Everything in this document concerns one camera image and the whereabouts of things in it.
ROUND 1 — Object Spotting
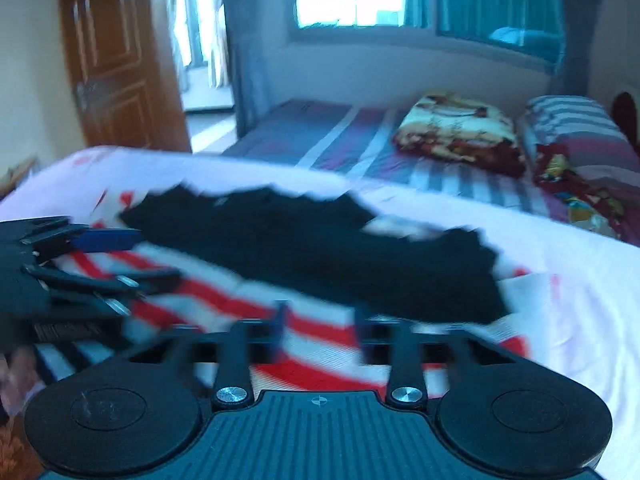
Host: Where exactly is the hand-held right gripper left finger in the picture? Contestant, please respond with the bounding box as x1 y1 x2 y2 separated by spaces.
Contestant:
125 302 288 408

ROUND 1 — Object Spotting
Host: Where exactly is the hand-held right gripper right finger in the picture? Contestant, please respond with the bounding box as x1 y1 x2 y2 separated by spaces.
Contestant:
354 309 523 407

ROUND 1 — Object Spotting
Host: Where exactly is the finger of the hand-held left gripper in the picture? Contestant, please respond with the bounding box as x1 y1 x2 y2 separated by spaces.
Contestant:
25 264 182 302
67 226 145 252

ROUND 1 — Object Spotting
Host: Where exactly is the striped knit sweater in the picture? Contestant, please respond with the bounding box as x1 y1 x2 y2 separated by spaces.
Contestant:
35 185 533 396

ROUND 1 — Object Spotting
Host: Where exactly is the brown wooden door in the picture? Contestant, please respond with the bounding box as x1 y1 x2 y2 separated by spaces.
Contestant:
59 0 193 153

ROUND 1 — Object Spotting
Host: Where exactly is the striped bed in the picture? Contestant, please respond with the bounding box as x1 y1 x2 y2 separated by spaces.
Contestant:
222 99 566 221

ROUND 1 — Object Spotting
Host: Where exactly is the floral bed sheet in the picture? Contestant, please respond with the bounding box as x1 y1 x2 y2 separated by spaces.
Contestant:
0 145 640 480

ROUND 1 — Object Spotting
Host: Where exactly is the folded printed blanket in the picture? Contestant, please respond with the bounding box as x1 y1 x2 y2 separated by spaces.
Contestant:
392 91 528 178

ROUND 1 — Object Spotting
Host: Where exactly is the white curtain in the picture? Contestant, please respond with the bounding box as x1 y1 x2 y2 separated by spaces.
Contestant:
207 0 231 88

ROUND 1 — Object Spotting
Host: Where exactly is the grey curtain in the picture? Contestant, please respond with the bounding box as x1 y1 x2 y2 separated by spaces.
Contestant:
220 0 273 136
560 0 608 96

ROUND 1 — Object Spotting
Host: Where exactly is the red printed pillow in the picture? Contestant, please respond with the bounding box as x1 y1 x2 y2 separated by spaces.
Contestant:
532 142 640 248

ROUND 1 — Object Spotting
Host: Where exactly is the striped pillow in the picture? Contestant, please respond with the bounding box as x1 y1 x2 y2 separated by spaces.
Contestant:
520 95 640 196

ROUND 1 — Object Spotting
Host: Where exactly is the red scalloped headboard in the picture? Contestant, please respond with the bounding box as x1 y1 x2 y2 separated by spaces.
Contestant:
612 91 640 153

